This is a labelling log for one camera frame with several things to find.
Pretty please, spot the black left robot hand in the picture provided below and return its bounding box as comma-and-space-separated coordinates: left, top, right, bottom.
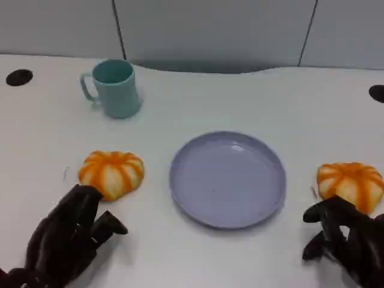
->
0, 183, 129, 288

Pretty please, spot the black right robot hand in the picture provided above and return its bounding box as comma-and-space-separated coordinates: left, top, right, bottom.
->
301, 196, 384, 288

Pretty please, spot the black table cable hole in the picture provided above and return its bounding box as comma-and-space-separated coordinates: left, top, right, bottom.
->
368, 85, 384, 104
5, 69, 34, 87

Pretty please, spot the lilac plate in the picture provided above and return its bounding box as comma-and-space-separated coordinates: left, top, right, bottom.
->
169, 131, 287, 231

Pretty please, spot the pale green mug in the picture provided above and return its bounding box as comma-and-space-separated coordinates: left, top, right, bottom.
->
79, 58, 143, 119

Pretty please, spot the orange and white toy bread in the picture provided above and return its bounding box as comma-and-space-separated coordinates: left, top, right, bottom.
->
77, 150, 145, 202
317, 162, 384, 215

